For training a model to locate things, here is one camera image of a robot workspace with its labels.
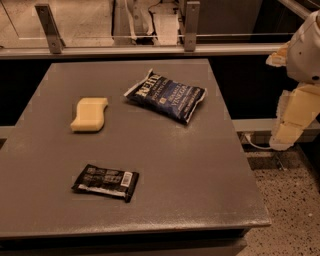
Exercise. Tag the horizontal metal rail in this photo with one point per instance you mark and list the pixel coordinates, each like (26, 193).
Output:
(142, 51)

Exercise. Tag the black rxbar chocolate wrapper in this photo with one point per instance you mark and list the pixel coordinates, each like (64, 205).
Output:
(110, 182)

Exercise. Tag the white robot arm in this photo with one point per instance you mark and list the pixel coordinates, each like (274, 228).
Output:
(303, 54)

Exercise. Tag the left metal rail bracket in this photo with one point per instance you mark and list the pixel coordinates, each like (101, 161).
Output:
(53, 37)

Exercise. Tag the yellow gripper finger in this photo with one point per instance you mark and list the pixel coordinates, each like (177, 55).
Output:
(296, 110)
(278, 58)

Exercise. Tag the metal rail bracket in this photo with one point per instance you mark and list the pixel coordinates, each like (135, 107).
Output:
(191, 24)
(53, 37)

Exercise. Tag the yellow sponge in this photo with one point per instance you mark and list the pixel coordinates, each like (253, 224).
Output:
(89, 115)

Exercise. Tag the right metal rail bracket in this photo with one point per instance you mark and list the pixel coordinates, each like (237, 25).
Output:
(191, 24)

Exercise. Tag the blue potato chip bag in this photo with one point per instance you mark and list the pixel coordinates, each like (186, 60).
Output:
(166, 96)

